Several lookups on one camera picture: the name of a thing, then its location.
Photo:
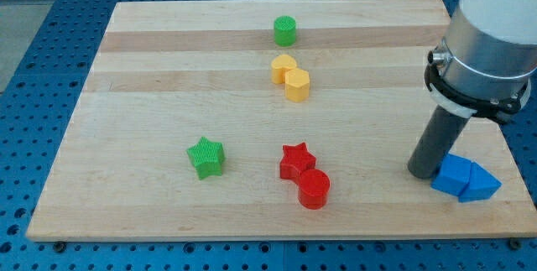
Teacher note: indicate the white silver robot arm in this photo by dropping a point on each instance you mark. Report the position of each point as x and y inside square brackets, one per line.
[482, 65]

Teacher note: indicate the yellow hexagon block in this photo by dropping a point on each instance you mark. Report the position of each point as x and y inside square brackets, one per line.
[297, 85]

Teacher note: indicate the wooden board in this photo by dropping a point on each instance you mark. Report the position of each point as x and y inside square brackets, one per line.
[168, 73]

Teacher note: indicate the red star block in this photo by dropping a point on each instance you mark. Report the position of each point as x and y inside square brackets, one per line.
[296, 159]

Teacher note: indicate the yellow heart block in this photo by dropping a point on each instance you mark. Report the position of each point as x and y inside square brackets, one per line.
[280, 65]

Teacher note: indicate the green star block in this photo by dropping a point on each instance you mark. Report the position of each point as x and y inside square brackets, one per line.
[207, 157]

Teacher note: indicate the red cylinder block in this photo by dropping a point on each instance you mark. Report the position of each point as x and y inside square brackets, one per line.
[314, 186]

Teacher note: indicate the green cylinder block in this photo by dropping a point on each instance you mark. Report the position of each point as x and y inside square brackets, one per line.
[284, 30]

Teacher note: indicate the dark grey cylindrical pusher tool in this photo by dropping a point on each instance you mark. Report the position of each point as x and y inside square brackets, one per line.
[440, 134]

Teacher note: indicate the blue cube block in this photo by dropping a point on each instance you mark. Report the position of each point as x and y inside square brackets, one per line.
[453, 175]

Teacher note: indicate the blue triangle block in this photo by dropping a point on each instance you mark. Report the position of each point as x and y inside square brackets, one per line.
[481, 186]

